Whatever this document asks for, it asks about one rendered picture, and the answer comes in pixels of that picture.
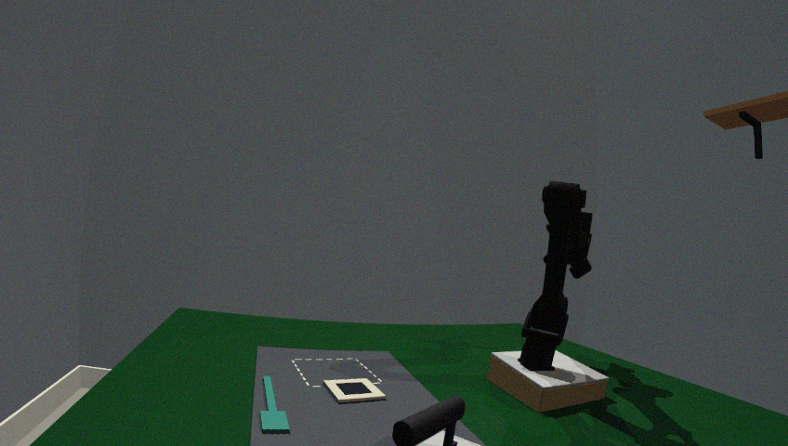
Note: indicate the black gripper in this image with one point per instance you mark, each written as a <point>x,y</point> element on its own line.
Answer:
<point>577,272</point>

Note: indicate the cream square tile with dark center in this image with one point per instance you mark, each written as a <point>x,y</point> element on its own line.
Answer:
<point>348,390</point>

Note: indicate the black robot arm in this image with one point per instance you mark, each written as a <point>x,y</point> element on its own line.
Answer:
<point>569,239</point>

